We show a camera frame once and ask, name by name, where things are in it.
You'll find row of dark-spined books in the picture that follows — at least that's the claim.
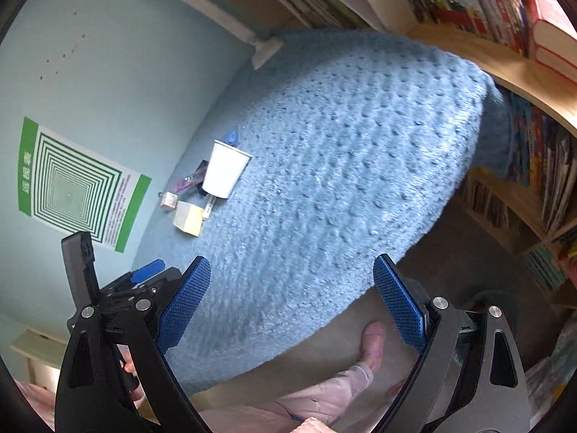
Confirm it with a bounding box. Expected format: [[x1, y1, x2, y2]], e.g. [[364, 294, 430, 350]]
[[469, 92, 577, 235]]

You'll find wooden bookshelf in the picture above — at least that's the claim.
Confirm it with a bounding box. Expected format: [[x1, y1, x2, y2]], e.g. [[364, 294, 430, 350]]
[[216, 0, 577, 316]]

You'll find light wooden cabinet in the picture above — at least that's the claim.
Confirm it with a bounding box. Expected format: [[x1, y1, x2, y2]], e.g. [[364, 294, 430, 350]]
[[11, 325, 69, 389]]

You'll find pale yellow box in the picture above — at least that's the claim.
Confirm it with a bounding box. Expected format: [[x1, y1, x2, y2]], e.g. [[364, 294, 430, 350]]
[[172, 201, 204, 237]]

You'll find thick red book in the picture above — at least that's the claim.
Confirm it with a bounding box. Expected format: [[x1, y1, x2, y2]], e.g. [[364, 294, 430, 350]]
[[527, 0, 577, 77]]

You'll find person's leg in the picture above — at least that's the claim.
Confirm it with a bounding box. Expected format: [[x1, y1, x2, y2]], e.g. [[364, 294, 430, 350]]
[[198, 319, 406, 433]]

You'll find green striped wall poster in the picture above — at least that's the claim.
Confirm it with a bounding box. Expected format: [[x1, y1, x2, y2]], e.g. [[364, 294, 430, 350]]
[[18, 116, 153, 253]]

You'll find white paper cup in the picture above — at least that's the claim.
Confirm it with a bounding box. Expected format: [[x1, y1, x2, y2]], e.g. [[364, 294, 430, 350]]
[[202, 140, 253, 199]]

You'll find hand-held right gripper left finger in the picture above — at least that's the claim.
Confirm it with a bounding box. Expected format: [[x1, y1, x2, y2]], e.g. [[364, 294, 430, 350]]
[[54, 256, 212, 433]]

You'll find stack of blue books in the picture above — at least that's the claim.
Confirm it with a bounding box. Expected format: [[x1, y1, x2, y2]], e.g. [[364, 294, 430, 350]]
[[522, 244, 569, 292]]

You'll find clear plastic bag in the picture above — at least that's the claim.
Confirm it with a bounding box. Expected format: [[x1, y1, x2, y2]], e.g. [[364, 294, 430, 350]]
[[524, 320, 577, 418]]

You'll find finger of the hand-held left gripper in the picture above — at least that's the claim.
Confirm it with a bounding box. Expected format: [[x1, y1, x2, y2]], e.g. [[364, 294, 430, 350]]
[[100, 259, 181, 307], [62, 231, 101, 321]]

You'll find blue knitted blanket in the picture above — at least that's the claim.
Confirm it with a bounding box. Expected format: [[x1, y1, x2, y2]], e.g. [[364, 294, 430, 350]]
[[131, 27, 515, 398]]

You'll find purple green toothbrush package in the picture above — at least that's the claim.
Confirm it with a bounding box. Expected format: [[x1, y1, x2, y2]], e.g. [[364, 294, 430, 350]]
[[175, 160, 210, 196]]

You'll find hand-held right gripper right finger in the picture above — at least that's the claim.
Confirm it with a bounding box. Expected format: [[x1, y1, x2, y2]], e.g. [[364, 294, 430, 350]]
[[373, 254, 530, 433]]

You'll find white bar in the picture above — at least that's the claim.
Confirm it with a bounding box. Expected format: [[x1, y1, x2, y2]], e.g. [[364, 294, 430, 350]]
[[177, 0, 285, 69]]

